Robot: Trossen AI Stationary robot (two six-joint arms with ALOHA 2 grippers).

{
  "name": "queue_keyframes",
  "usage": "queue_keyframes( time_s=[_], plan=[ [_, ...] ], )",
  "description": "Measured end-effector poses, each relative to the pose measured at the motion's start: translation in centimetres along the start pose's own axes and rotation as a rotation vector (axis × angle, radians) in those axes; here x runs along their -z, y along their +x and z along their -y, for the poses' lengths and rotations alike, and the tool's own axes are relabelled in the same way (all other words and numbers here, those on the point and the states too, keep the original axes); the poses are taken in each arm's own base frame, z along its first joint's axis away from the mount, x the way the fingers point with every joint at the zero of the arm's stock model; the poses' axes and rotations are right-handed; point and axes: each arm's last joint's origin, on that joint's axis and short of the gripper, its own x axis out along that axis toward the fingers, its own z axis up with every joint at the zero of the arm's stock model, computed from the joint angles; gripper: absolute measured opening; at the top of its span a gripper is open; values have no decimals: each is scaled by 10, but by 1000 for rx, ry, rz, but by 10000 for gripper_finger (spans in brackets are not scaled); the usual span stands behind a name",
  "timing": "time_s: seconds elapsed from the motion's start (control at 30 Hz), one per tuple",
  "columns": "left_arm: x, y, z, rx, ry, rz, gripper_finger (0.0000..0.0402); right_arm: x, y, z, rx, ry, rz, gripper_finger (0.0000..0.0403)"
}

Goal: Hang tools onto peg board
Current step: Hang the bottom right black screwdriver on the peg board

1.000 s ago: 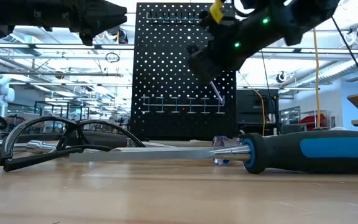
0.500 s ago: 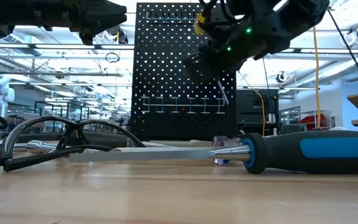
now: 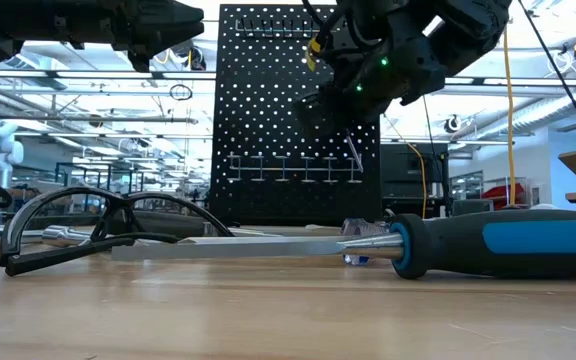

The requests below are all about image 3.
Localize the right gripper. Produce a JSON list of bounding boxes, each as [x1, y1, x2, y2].
[[292, 29, 447, 139]]

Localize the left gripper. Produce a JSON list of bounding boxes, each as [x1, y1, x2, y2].
[[52, 0, 206, 74]]

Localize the black metal pegboard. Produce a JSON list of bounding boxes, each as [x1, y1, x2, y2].
[[210, 3, 384, 227]]

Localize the black blue handled screwdriver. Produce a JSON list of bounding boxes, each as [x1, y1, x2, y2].
[[110, 208, 576, 280]]

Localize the black cabinet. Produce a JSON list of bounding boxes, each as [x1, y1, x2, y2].
[[380, 142, 452, 219]]

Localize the clear blue Husky screwdriver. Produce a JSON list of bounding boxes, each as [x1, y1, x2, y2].
[[340, 217, 394, 266]]

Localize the red storage bin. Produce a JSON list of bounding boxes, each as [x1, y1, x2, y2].
[[481, 182, 528, 209]]

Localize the silver ratchet extension bar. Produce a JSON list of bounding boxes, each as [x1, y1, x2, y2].
[[0, 223, 93, 250]]

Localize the black safety glasses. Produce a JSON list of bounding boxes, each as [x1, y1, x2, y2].
[[0, 185, 235, 278]]

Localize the yellow cable tag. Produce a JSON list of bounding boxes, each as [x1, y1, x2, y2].
[[305, 35, 323, 72]]

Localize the black hanging cable loop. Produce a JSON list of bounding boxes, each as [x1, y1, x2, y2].
[[169, 83, 194, 101]]

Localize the silver hook rail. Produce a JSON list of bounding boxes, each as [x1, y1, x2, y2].
[[235, 18, 319, 39]]

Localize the thin yellow cable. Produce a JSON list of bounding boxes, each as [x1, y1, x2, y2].
[[382, 114, 428, 220]]

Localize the yellow hanging cord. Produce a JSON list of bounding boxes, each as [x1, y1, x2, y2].
[[502, 27, 518, 207]]

